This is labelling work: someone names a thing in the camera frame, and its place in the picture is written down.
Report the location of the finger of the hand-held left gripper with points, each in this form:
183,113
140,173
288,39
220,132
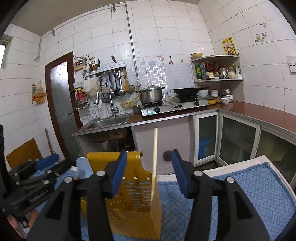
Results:
64,167
47,161

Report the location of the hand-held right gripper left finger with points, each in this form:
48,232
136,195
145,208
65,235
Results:
119,173

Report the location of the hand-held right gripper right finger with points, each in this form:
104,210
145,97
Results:
179,171

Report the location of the wooden chopstick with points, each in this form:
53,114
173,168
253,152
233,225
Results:
154,157

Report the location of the yellow plastic utensil holder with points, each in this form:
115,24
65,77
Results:
138,197

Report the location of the light blue plastic spoon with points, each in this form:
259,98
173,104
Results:
83,166

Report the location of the round metal drain cap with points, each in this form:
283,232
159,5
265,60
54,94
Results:
167,155

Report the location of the wooden cutting board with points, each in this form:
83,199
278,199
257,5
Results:
23,153

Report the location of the narrow glass cabinet door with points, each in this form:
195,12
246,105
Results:
206,136

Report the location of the stainless steel sink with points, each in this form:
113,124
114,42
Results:
106,122

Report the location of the brown framed glass door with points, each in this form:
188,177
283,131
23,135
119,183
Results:
62,104

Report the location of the steel gas stove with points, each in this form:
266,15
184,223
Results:
175,107

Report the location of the white detergent bottle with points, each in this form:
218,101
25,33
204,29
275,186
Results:
103,111

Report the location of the wide glass cabinet door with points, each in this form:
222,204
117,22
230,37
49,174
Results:
235,139
275,148

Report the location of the orange hanging bag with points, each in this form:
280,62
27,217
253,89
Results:
39,95

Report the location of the small metal cup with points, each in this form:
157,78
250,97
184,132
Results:
136,109

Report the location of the blue woven mat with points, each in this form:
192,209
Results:
242,197

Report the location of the white tray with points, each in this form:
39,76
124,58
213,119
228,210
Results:
249,161

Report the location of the metal faucet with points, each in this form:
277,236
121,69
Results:
111,102

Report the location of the yellow enamel bowl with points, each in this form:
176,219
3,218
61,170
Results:
212,100

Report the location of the black wok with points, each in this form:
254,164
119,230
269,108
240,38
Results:
185,92

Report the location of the stainless steel pot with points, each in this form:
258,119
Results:
150,96

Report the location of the black ladle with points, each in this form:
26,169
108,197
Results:
121,91

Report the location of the small white bowl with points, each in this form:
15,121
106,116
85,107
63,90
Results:
224,100

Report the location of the white hanging cloth bag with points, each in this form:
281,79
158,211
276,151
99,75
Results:
91,87

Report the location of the metal skimmer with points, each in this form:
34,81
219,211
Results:
131,89

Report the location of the stack of white bowls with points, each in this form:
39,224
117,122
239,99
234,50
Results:
214,93

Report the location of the wooden spatula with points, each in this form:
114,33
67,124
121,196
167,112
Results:
126,84

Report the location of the stack of metal bowls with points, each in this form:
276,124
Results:
227,95

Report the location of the checkered backsplash sheet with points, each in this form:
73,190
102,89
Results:
161,76

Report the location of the green bottle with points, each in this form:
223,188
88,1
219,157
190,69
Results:
197,74
202,72

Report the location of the white corner shelf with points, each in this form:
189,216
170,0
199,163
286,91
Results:
238,90

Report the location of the dark sauce bottle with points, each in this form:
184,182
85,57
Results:
209,74

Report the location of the metal cup with chopsticks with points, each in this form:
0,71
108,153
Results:
93,68

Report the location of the small metal kettle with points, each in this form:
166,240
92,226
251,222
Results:
223,73

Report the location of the white jar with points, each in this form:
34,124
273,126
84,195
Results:
231,74

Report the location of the window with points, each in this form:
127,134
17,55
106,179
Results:
2,54

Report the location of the cream bowl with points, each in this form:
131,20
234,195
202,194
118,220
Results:
196,55

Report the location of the metal water pipe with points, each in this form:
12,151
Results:
130,34

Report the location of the metal wall utensil rack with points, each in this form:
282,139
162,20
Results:
108,68

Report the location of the yellow wall poster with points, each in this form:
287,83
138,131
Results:
229,45

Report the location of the white wall socket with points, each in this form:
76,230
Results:
291,64

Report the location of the cartoon wall sticker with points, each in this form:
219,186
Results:
261,36

